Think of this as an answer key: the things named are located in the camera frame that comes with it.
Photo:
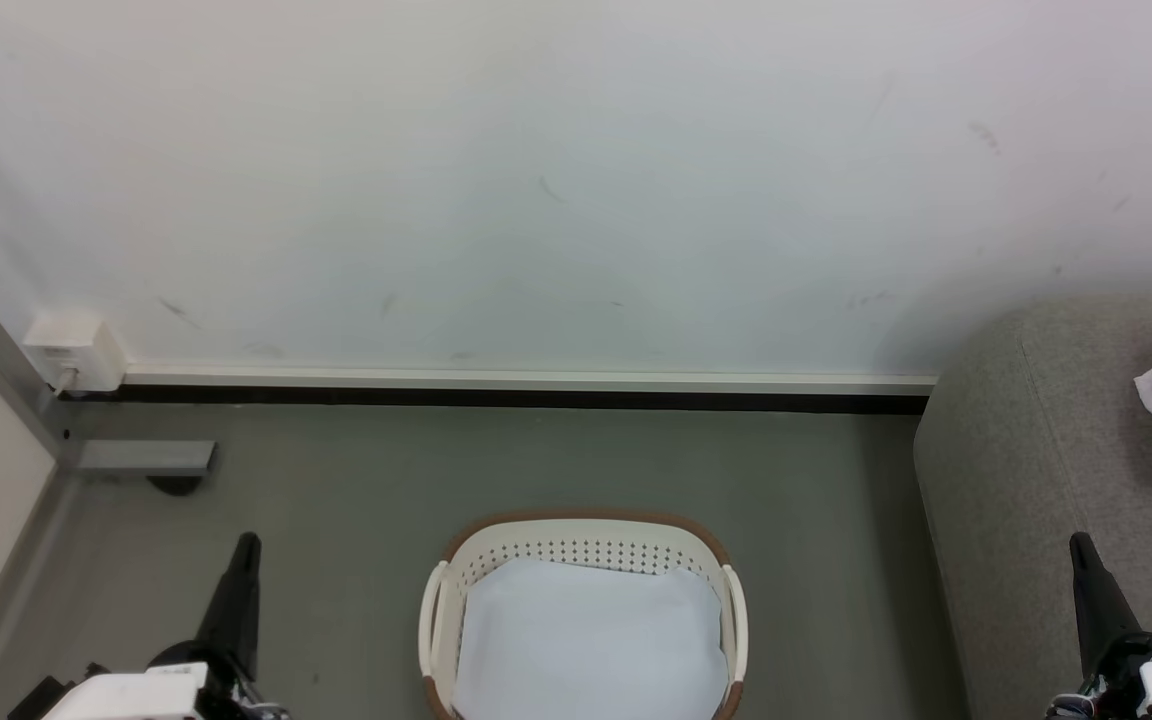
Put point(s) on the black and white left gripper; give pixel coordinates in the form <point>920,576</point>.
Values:
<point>151,690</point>

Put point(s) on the white cloth basket lining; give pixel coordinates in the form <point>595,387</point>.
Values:
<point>586,640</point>

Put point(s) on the cream perforated plastic laundry basket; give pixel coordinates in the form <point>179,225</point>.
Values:
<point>586,545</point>

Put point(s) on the grey fabric sofa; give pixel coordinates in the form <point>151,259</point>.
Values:
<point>1036,480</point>

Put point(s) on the black caster wheel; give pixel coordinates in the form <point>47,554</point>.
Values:
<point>176,485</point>

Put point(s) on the grey metal partition foot bar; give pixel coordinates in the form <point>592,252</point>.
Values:
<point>146,456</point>

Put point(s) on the white wall socket box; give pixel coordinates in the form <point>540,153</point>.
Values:
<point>81,350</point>

